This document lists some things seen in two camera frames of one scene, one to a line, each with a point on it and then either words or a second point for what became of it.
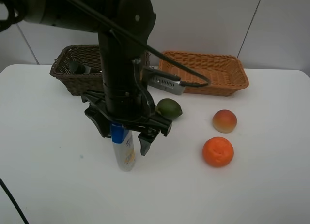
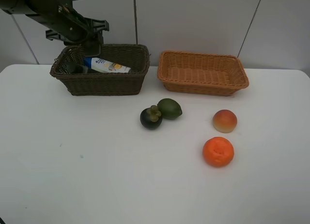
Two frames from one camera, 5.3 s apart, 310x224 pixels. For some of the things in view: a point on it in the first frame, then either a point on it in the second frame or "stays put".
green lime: x=169 y=108 stays put
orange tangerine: x=218 y=151 stays put
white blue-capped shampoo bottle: x=123 y=141 → x=105 y=66
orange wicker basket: x=226 y=74 stays put
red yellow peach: x=224 y=121 stays put
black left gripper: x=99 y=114 → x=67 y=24
